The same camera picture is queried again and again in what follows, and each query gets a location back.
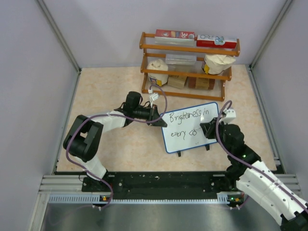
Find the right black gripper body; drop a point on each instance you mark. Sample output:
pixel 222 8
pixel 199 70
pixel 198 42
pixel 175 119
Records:
pixel 221 130

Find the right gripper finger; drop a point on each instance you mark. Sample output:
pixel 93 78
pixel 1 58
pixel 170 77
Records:
pixel 208 125
pixel 209 133

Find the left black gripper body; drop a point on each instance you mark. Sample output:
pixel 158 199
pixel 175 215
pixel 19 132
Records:
pixel 143 113

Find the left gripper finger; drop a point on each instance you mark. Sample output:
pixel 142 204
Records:
pixel 154 114
pixel 160 123

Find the blue framed whiteboard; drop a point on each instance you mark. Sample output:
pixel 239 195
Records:
pixel 181 134

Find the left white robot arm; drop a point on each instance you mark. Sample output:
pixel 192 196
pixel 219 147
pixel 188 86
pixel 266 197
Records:
pixel 83 139

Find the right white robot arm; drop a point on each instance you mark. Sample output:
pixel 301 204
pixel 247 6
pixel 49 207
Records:
pixel 249 174

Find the brown cardboard box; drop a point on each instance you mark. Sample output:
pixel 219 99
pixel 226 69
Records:
pixel 177 81

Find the wooden three tier rack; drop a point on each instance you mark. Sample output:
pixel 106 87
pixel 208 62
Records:
pixel 220 78

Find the clear plastic box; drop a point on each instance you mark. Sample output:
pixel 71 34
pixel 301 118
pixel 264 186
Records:
pixel 176 59

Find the white bag right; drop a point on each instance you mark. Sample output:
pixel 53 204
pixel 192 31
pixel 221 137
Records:
pixel 215 64

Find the red foil box left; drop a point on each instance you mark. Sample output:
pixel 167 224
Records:
pixel 173 34

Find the red white box right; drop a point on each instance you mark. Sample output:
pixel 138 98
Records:
pixel 221 42

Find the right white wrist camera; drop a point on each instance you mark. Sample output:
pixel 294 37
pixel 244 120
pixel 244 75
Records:
pixel 228 115

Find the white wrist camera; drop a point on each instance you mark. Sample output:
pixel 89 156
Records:
pixel 153 96
pixel 228 115

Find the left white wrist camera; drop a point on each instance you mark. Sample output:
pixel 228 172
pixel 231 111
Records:
pixel 153 96

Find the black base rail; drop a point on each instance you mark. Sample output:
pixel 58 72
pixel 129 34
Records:
pixel 161 185

